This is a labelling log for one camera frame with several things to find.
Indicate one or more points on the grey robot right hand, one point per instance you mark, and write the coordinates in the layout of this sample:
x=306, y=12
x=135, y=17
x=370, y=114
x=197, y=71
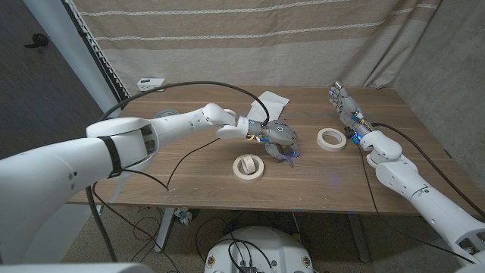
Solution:
x=346, y=106

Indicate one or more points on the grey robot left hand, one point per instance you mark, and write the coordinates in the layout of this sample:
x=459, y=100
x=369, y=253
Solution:
x=280, y=132

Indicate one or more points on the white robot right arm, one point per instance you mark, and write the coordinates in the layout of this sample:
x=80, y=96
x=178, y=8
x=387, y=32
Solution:
x=417, y=189

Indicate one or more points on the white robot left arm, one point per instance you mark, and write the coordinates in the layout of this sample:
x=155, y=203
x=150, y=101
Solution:
x=113, y=144

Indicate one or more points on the white tissue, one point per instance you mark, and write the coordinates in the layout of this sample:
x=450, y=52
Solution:
x=273, y=102

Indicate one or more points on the medium beige masking tape roll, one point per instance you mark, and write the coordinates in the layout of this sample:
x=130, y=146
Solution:
x=321, y=143

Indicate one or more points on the small beige masking tape roll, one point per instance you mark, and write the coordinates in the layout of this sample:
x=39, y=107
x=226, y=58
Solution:
x=251, y=167

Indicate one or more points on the large beige masking tape roll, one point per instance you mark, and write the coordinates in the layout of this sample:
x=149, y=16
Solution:
x=248, y=177

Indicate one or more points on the beige striped curtain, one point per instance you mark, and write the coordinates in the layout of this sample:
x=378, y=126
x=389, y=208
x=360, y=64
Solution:
x=246, y=57

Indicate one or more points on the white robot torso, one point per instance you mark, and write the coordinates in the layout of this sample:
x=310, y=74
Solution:
x=280, y=246

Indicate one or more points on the crumpled blue white wad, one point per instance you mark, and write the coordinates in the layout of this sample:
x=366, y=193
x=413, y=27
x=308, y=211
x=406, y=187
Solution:
x=183, y=216

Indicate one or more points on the grey table leg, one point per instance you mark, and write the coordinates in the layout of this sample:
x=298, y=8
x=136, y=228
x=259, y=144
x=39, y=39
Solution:
x=358, y=239

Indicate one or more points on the white power strip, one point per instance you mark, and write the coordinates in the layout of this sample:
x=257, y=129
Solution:
x=146, y=82

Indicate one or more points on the white floor platform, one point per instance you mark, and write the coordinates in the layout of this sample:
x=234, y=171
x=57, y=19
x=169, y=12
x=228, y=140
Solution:
x=76, y=235

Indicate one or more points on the grey duct tape roll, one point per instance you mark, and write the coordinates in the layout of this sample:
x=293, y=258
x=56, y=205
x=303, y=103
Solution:
x=166, y=112

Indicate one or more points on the black white zigzag rail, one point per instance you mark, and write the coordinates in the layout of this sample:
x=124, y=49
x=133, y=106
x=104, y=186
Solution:
x=99, y=57

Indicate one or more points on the white door frame post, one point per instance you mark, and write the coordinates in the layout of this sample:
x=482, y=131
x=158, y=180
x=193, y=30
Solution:
x=74, y=49

